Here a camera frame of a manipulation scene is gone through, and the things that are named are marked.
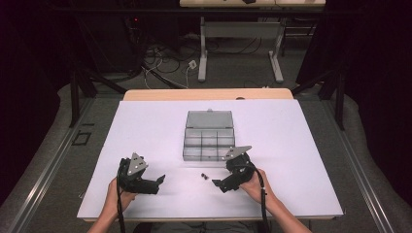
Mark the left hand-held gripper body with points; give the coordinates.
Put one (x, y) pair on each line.
(136, 178)

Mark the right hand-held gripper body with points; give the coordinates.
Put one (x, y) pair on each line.
(239, 171)

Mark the clear plastic compartment box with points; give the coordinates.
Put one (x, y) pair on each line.
(209, 139)

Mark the person's right hand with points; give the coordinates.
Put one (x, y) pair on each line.
(259, 191)

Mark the person's left hand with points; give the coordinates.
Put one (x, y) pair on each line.
(115, 199)

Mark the white board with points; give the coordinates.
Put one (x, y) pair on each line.
(155, 129)

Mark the wooden table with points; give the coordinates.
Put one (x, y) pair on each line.
(194, 94)

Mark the black metal stand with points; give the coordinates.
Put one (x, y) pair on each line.
(339, 97)
(75, 97)

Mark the white power adapter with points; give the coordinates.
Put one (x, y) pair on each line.
(192, 64)

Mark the black device with red light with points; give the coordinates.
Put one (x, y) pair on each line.
(136, 20)

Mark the black metal bar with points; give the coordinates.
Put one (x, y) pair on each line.
(162, 11)

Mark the aluminium floor rail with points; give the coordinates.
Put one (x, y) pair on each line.
(362, 174)
(48, 168)

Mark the white desk frame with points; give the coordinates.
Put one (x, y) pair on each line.
(241, 29)

